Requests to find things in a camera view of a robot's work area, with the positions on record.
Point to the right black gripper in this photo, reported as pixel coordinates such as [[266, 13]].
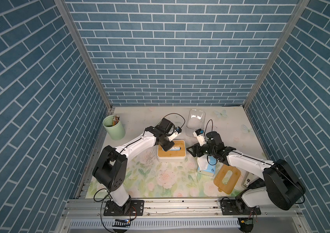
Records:
[[197, 146]]

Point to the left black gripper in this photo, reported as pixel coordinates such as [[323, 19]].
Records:
[[170, 144]]

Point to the bamboo tissue box lid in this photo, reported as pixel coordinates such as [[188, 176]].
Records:
[[177, 151]]

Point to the white tissue box base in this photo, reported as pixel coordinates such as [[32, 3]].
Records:
[[170, 160]]

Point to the blue tissue pack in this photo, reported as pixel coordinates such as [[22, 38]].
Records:
[[206, 165], [175, 148]]

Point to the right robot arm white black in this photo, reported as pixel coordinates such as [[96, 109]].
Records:
[[277, 183]]

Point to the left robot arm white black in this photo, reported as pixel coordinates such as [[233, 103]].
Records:
[[110, 169]]

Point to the clear plastic tissue box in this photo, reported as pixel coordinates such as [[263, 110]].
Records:
[[196, 120]]

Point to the small grey box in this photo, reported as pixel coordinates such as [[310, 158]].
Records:
[[248, 179]]

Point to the green pen cup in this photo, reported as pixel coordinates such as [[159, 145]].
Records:
[[115, 132]]

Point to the pens in cup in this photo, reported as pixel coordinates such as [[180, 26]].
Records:
[[116, 120]]

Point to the dark bamboo lid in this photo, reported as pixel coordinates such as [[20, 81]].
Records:
[[227, 178]]

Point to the green circuit board right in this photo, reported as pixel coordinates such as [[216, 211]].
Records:
[[246, 221]]

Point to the green circuit board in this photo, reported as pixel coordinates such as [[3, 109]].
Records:
[[246, 221], [121, 223]]

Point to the green circuit board left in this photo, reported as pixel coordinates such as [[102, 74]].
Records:
[[121, 223]]

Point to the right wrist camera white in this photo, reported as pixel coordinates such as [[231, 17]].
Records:
[[200, 136]]

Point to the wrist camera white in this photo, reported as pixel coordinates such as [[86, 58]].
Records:
[[176, 133], [200, 136]]

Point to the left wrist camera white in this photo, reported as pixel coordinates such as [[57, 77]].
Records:
[[176, 133]]

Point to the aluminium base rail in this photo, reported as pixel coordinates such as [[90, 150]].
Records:
[[171, 207]]

